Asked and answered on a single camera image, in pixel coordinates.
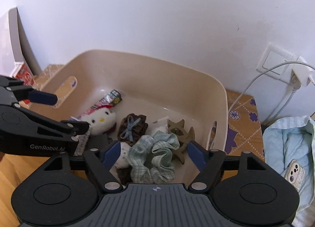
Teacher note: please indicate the red milk carton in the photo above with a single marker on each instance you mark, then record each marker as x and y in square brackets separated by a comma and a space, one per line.
[23, 73]

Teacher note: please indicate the long cartoon printed box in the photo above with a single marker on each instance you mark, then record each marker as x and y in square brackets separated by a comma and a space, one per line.
[110, 99]

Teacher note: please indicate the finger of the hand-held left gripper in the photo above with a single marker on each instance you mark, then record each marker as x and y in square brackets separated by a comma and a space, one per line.
[43, 97]
[64, 127]

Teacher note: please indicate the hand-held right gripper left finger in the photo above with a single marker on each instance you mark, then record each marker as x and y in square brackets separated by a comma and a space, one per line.
[112, 154]

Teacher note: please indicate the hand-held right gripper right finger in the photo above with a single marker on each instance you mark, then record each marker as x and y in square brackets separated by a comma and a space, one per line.
[195, 155]

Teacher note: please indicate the blue white patterned box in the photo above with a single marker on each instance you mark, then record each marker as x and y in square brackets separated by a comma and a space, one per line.
[82, 142]

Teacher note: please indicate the white charger plug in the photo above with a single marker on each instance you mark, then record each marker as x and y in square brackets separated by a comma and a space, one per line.
[301, 73]

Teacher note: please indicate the white cat plush toy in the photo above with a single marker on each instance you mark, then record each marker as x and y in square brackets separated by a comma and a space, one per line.
[101, 118]

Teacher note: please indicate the wooden desk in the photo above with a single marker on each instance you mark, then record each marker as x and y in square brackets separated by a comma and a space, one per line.
[9, 187]

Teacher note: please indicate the light blue quilted cloth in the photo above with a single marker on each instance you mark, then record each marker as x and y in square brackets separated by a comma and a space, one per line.
[278, 143]

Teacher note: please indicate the small blue cartoon box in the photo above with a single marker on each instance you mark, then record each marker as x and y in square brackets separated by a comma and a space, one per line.
[73, 118]

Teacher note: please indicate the green plaid scrunchie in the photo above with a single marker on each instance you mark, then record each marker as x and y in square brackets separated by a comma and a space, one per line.
[152, 160]

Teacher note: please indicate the small star-shaped object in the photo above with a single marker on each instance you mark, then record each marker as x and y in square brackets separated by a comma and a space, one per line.
[178, 128]

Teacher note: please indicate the white wall socket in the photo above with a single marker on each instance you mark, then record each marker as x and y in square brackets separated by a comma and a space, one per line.
[273, 62]

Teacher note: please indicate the phone in white case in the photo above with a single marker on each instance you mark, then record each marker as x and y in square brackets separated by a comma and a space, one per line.
[294, 174]

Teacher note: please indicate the beige plastic storage bin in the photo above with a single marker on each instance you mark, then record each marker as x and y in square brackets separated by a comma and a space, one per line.
[147, 81]

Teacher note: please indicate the brown scrunchie with blue bow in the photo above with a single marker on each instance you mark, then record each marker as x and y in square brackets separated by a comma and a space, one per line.
[137, 128]

